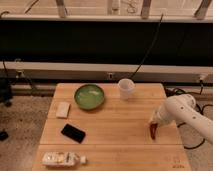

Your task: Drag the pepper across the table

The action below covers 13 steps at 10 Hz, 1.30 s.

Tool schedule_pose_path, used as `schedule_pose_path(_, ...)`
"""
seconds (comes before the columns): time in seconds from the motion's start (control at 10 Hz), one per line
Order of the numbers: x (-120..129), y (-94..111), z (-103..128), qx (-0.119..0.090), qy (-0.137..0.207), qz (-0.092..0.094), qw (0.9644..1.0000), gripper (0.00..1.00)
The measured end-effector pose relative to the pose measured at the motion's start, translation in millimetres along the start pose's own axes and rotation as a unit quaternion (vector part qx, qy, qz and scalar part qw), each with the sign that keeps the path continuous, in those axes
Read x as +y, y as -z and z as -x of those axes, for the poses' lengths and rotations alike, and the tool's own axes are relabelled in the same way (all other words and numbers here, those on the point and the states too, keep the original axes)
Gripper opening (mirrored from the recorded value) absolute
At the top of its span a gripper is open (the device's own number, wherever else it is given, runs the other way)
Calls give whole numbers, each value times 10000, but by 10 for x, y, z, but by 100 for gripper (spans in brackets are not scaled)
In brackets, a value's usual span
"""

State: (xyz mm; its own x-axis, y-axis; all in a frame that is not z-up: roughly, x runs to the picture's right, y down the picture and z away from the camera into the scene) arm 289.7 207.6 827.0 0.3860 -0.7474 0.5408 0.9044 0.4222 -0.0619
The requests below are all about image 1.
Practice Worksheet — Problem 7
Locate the translucent plastic cup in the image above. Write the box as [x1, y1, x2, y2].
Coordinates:
[118, 78, 135, 100]

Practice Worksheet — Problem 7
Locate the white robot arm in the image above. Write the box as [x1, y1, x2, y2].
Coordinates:
[149, 94, 213, 144]

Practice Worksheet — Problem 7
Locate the black smartphone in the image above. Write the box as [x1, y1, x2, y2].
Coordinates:
[61, 124, 86, 143]

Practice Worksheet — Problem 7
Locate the red pepper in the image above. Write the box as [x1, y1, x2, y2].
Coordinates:
[149, 123, 158, 140]

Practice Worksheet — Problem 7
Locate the black conveyor belt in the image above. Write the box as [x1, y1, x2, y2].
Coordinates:
[0, 20, 213, 67]

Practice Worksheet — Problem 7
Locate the clear plastic bottle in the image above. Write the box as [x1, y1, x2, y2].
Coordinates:
[42, 152, 87, 167]

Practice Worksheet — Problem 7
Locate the green bowl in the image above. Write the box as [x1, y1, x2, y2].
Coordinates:
[74, 84, 105, 110]

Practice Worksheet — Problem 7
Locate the white sponge block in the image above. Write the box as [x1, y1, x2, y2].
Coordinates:
[56, 102, 70, 118]

